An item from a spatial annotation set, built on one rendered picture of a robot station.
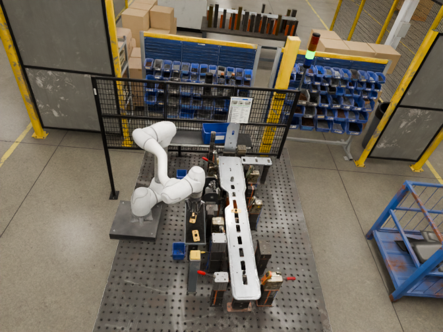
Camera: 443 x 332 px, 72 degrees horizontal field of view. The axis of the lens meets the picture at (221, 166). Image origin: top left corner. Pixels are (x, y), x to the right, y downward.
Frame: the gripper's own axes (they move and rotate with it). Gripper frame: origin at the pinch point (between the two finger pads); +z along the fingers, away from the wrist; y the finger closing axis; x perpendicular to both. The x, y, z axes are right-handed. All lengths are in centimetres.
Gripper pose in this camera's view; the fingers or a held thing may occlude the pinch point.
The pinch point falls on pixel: (193, 213)
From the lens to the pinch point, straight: 211.6
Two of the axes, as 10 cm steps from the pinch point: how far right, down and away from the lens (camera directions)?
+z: -1.1, 7.4, 6.6
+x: 1.2, -6.5, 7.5
